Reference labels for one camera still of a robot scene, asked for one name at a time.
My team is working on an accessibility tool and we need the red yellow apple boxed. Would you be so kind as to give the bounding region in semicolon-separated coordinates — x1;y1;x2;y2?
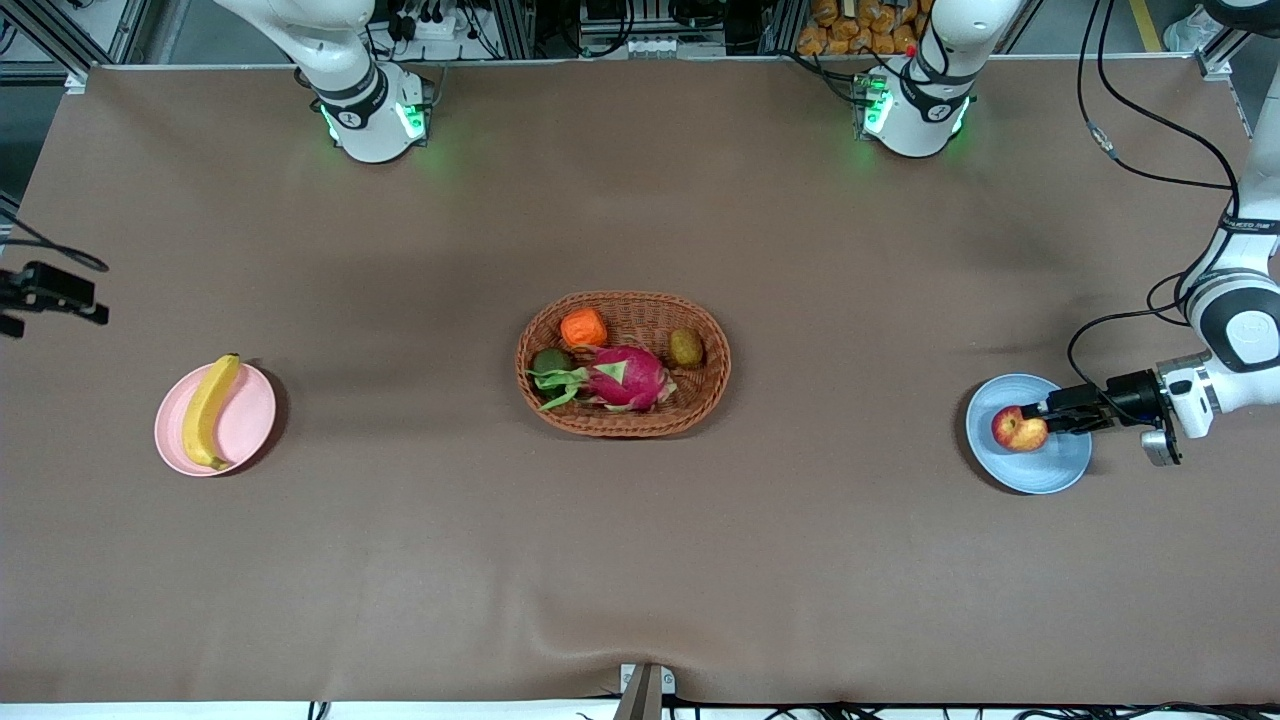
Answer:
991;405;1050;454

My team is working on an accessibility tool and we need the yellow banana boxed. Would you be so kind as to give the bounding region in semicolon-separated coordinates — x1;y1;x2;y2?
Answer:
181;353;242;471

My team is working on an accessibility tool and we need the light blue plate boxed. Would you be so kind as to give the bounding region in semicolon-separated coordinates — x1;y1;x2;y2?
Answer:
965;373;1094;496

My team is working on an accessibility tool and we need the pink plate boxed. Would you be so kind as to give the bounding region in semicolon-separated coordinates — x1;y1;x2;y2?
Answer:
153;361;277;478

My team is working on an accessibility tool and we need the brown wicker basket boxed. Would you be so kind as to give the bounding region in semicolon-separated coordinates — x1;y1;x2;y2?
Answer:
515;290;732;438

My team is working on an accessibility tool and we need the white sneaker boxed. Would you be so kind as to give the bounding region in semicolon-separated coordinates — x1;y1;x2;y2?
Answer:
1163;0;1229;53

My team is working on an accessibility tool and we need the bag of orange items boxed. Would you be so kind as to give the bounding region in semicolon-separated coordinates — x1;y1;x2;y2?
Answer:
797;0;936;57

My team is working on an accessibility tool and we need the pink dragon fruit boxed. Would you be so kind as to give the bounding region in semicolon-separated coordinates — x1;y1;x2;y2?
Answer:
527;343;679;413

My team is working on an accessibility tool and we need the white power strip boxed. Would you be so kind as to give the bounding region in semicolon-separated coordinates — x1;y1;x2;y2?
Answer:
385;0;493;46

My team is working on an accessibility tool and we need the brown tablecloth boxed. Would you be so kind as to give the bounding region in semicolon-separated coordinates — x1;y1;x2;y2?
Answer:
0;55;1280;706

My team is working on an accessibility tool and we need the orange fruit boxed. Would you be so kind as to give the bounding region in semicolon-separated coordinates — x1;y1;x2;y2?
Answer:
560;308;609;349

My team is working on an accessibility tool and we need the grey control box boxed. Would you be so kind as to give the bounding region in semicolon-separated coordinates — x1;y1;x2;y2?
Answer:
578;0;729;59

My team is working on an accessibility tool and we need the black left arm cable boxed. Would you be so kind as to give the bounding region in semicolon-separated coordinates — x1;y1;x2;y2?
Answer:
1065;0;1246;401

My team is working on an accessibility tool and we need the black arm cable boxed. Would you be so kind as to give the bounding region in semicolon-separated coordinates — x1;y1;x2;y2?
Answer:
1065;0;1246;401
0;190;109;273

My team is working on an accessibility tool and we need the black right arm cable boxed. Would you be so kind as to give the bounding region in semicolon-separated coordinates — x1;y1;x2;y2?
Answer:
0;190;109;273

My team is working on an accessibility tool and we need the aluminium frame profile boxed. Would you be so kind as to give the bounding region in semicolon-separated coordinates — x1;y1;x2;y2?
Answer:
0;0;151;91
1195;0;1280;79

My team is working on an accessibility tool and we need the metal table bracket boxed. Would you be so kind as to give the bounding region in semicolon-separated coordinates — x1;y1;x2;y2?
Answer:
618;662;677;720

